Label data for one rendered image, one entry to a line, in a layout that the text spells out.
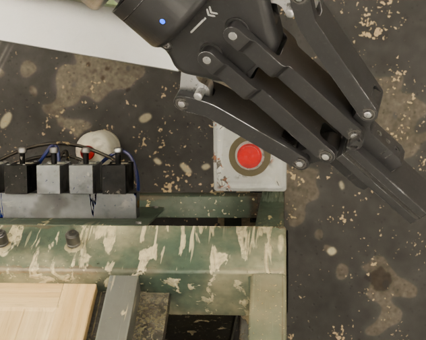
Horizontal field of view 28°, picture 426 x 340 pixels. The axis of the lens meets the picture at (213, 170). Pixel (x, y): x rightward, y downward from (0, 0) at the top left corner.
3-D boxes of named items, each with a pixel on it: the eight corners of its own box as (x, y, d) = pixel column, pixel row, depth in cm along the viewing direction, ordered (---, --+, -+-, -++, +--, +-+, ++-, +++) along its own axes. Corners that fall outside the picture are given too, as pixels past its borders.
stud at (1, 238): (10, 239, 151) (7, 227, 149) (7, 249, 149) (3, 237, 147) (-4, 239, 151) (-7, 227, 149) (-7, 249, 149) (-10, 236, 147)
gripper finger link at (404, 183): (351, 125, 56) (359, 119, 55) (424, 190, 57) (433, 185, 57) (344, 152, 54) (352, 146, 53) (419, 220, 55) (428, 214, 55)
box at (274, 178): (286, 115, 154) (286, 118, 136) (286, 180, 155) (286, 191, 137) (220, 115, 155) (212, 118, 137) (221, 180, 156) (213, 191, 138)
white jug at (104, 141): (120, 129, 233) (106, 133, 213) (121, 165, 234) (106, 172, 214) (85, 129, 233) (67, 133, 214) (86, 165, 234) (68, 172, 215)
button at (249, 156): (261, 142, 137) (261, 143, 135) (261, 167, 138) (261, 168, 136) (237, 142, 138) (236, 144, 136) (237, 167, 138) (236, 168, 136)
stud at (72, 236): (82, 240, 150) (79, 227, 148) (79, 249, 148) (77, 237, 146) (68, 240, 150) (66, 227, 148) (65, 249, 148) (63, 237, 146)
